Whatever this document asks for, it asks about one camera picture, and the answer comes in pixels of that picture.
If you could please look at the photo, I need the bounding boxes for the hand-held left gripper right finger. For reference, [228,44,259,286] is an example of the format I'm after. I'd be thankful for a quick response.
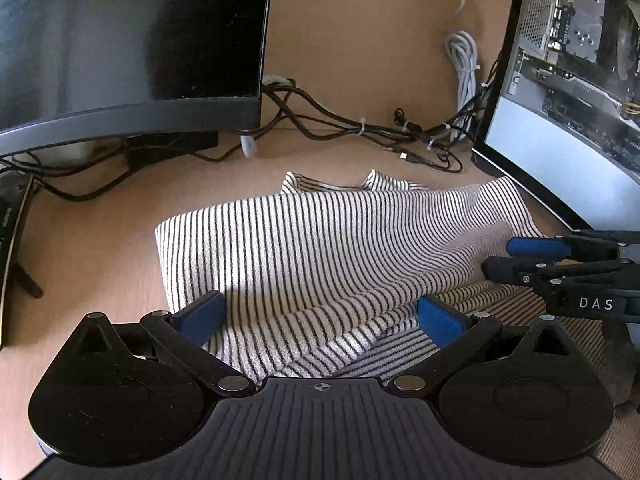
[386,295,583,398]

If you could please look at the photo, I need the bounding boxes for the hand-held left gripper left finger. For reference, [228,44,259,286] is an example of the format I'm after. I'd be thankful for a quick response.
[60,290,257,398]

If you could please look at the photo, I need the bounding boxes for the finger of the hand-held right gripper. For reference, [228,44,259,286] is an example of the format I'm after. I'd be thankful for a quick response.
[481,255,640,287]
[506,230,640,261]

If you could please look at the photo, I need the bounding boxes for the striped white black garment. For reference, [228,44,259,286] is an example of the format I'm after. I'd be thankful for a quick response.
[154,169,626,396]

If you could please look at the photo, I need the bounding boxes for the computer case with glass panel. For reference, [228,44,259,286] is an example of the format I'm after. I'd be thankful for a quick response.
[471,0,640,233]

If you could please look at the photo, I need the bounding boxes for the black monitor stand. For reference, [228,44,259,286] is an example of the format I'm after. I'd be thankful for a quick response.
[122,130,221,171]

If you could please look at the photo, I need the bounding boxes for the black keyboard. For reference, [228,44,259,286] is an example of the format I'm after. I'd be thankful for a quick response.
[0,169,45,348]

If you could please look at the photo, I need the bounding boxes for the black curved monitor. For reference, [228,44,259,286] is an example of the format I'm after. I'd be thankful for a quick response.
[0,0,277,158]

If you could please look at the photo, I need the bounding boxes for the black cable with plug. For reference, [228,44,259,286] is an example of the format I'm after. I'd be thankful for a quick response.
[382,145,465,174]

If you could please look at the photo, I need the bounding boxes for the thin white cable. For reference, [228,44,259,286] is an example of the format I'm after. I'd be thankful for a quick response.
[239,74,296,159]

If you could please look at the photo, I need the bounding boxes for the black cable bundle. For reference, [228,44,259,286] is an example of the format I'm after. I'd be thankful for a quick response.
[261,80,493,161]

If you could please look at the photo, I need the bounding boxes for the white coiled cable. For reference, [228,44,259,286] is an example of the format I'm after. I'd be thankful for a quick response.
[444,30,483,143]

